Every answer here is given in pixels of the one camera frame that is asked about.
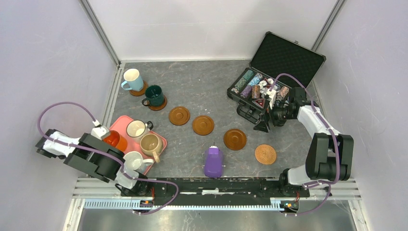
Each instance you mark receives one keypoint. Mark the beige mug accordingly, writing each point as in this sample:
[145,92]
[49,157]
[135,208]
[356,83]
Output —
[152,146]

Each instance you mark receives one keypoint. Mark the orange mug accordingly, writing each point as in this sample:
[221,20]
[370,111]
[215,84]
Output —
[116,140]

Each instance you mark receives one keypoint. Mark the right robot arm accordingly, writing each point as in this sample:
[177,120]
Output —
[329,158]

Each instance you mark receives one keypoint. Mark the brown wooden coaster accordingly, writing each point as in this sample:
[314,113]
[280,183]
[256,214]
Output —
[203,125]
[141,92]
[235,139]
[179,116]
[158,108]

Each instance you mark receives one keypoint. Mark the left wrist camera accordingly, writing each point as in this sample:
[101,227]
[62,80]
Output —
[99,131]

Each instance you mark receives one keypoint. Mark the purple plastic box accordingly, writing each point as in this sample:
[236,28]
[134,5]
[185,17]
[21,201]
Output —
[213,167]

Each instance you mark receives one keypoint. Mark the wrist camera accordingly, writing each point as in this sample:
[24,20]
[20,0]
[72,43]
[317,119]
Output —
[99,131]
[271,93]

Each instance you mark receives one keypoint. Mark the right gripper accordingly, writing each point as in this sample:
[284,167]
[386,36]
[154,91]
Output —
[262,125]

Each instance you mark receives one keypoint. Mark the pink tray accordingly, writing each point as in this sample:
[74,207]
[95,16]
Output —
[120,126]

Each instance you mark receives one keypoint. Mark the black poker chip case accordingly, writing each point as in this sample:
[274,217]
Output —
[274,55]

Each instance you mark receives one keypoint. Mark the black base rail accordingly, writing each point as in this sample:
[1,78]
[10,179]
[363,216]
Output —
[215,191]

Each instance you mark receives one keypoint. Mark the white mug dark handle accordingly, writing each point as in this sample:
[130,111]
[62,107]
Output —
[137,129]

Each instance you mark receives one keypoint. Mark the light blue mug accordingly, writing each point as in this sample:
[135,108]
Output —
[132,80]

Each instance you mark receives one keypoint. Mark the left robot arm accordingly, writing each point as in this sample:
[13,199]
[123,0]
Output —
[95,158]

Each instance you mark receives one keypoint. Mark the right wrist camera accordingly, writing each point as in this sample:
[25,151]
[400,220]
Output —
[271,93]

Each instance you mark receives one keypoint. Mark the dark green mug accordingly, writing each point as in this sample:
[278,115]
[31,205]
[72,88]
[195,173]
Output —
[154,96]

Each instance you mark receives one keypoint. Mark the woven rattan coaster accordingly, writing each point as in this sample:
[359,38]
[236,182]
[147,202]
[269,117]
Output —
[265,154]

